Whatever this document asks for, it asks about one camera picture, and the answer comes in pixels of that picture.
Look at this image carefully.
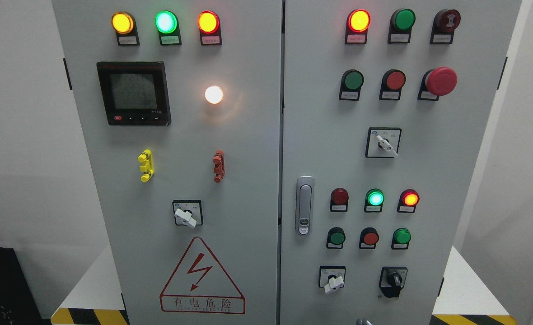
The green push button upper row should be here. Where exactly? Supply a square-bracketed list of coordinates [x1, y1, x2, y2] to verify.
[339, 69, 364, 101]

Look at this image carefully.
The white rotary switch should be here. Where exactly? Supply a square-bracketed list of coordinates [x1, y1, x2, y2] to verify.
[318, 265, 346, 295]
[365, 127, 402, 158]

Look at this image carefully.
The grey electrical control cabinet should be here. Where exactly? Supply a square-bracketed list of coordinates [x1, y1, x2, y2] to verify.
[52, 0, 521, 325]

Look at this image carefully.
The white glowing indicator light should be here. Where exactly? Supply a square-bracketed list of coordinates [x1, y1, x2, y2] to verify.
[204, 86, 224, 105]

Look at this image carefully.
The white rotary switch lower left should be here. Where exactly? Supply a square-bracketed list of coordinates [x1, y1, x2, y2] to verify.
[318, 265, 346, 295]

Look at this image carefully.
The red push button upper row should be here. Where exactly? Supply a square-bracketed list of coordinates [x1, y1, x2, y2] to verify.
[379, 69, 406, 101]

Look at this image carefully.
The red-rimmed indicator light right door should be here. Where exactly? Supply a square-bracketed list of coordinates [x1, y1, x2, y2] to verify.
[345, 9, 370, 45]

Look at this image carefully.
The red terminal connector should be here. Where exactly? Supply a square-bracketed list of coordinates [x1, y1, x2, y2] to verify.
[213, 150, 225, 183]

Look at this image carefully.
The red-rimmed indicator light top left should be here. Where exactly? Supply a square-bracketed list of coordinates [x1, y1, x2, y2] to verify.
[197, 10, 222, 46]

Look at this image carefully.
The green indicator light top right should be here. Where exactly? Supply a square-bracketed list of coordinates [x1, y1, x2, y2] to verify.
[388, 8, 416, 44]

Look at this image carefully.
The yellow indicator light top left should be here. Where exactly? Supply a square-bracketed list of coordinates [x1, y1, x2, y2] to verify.
[111, 12, 139, 46]

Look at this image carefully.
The black rotary selector switch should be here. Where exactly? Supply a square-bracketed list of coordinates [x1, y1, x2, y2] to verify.
[379, 267, 408, 298]

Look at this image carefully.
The red indicator light middle left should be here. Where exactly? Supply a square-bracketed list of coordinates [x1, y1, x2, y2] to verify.
[330, 188, 349, 212]

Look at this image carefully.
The yellow terminal connector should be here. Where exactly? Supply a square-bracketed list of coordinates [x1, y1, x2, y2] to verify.
[138, 149, 154, 183]

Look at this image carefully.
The green indicator light top left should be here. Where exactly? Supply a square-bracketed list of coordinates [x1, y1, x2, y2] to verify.
[155, 10, 182, 46]

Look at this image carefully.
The red indicator light middle right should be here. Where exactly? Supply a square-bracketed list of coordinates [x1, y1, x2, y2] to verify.
[397, 189, 420, 213]

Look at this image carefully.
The white rotary switch left door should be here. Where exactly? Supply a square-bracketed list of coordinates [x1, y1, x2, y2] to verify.
[172, 200, 203, 229]

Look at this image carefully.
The red indicator light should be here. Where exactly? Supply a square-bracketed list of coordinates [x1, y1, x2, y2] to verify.
[397, 189, 420, 213]
[330, 188, 349, 212]

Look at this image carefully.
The red electrical hazard warning sticker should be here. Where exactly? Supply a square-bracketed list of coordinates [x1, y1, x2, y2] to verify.
[159, 237, 246, 314]

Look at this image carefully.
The green indicator light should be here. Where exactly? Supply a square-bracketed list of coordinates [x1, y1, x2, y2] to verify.
[155, 10, 182, 46]
[388, 8, 416, 44]
[364, 188, 384, 213]

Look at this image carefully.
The green indicator light middle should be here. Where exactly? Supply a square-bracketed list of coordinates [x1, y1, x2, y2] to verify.
[364, 188, 384, 213]

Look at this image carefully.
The black digital power meter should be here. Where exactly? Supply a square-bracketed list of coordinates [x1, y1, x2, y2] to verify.
[97, 61, 171, 126]

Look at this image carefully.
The black box with antenna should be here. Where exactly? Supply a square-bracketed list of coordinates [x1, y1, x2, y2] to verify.
[0, 246, 43, 325]

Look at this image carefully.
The silver door handle lock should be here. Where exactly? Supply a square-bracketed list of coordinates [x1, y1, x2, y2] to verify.
[295, 176, 315, 235]

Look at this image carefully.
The green start push button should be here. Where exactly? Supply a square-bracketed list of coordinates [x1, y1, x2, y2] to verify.
[391, 228, 412, 250]

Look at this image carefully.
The green push button lower left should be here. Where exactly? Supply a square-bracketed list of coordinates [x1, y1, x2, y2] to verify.
[326, 227, 346, 249]

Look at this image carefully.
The white platform with hazard stripes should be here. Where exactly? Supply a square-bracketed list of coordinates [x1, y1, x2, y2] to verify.
[51, 247, 517, 325]

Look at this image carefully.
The white rotary switch upper right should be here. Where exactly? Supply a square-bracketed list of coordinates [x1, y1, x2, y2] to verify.
[365, 127, 402, 158]

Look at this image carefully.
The red push button lower middle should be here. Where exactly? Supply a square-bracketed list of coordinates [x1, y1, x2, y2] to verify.
[359, 227, 379, 249]

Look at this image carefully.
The red emergency stop mushroom button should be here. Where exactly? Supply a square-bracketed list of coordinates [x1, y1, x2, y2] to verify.
[417, 67, 457, 101]

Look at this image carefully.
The dark red buzzer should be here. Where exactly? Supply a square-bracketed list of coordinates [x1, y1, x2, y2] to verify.
[430, 9, 461, 44]

